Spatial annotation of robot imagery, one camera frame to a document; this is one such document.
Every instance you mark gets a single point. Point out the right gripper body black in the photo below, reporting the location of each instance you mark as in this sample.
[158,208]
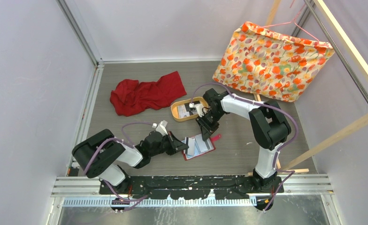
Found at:
[218,116]

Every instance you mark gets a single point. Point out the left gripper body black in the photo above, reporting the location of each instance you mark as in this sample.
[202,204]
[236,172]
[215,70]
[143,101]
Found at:
[166,145]

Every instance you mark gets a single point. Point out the white magnetic stripe card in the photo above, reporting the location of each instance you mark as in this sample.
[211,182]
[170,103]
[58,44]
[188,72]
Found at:
[190,142]

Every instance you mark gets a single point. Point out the red card holder wallet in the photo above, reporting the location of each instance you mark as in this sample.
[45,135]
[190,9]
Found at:
[202,147]

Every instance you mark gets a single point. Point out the yellow oval tray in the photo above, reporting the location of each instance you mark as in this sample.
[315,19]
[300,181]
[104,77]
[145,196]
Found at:
[174,110]

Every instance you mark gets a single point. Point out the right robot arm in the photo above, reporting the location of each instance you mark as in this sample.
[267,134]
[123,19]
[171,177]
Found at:
[269,124]

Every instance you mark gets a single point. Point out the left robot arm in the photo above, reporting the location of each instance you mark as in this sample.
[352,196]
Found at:
[97,155]

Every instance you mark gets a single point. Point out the white numbered card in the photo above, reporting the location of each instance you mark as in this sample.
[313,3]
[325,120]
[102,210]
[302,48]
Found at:
[183,111]

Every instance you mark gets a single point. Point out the red cloth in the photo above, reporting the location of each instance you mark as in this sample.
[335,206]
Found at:
[132,97]

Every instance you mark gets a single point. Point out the floral fabric bag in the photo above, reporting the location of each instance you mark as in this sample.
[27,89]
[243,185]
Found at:
[271,64]

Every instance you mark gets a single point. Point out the pink clothes hanger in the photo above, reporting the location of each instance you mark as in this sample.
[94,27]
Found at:
[298,20]

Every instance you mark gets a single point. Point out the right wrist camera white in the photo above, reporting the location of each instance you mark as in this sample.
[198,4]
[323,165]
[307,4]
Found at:
[196,109]

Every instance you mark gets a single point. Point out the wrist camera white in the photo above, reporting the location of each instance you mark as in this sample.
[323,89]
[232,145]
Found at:
[161,127]
[196,109]

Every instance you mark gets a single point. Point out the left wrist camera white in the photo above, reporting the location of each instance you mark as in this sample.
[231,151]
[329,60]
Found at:
[161,127]

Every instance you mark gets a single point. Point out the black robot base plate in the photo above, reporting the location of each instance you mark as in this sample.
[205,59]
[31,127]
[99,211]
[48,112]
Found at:
[223,187]

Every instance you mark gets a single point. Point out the aluminium frame rail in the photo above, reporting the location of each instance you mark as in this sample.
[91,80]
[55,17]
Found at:
[84,191]

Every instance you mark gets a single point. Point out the wooden frame rack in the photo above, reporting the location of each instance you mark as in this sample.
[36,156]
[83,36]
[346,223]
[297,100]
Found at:
[333,101]

